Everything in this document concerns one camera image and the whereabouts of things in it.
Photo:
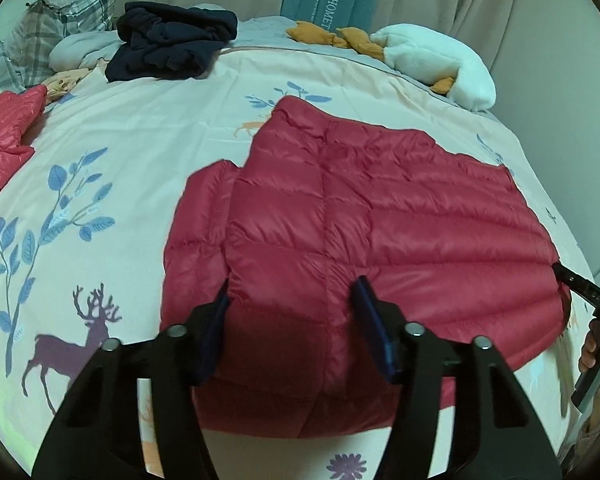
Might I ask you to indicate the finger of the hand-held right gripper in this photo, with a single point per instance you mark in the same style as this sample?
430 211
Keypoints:
580 285

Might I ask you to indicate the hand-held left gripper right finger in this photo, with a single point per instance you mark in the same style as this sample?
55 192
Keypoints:
375 335

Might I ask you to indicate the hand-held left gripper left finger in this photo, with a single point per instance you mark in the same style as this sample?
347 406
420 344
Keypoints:
211 340

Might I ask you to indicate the crimson quilted down jacket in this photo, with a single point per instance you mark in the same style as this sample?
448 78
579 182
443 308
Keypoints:
380 210

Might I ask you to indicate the person's right hand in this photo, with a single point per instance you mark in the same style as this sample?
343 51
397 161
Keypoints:
587 352

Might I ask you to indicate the deer printed bed cover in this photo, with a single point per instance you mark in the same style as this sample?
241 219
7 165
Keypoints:
130 135

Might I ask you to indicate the white plush toy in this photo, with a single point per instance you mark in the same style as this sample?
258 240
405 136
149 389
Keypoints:
430 55

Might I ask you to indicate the bright red down jacket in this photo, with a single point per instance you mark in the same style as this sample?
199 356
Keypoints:
5 130

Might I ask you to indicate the small peach cloth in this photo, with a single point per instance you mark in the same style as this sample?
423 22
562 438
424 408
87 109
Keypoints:
65 84

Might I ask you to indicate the navy blue garment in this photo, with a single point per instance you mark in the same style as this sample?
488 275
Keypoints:
170 35

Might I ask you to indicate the light grey garment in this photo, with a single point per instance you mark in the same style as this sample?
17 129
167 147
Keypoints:
80 50

